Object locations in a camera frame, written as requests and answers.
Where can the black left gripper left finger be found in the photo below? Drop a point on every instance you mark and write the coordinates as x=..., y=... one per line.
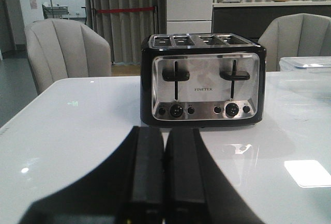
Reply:
x=127, y=187

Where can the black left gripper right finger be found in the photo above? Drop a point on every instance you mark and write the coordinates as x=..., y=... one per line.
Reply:
x=196, y=189

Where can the black chrome four-slot toaster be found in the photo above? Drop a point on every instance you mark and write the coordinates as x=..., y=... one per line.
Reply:
x=201, y=80

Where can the grey armchair left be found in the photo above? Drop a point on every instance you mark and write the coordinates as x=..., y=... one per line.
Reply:
x=59, y=49

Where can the grey armchair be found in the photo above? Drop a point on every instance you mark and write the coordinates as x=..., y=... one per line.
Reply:
x=59, y=49
x=295, y=35

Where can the clear plastic food container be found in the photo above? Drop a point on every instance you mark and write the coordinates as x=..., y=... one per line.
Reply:
x=311, y=64

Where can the red barrier tape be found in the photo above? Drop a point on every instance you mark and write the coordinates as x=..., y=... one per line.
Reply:
x=104, y=11

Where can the dark counter with white top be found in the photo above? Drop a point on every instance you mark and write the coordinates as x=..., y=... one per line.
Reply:
x=251, y=19

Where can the grey armchair right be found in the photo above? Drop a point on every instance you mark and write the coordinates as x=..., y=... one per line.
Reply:
x=295, y=35

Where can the white drawer cabinet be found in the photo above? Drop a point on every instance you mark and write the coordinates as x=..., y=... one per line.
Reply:
x=189, y=16

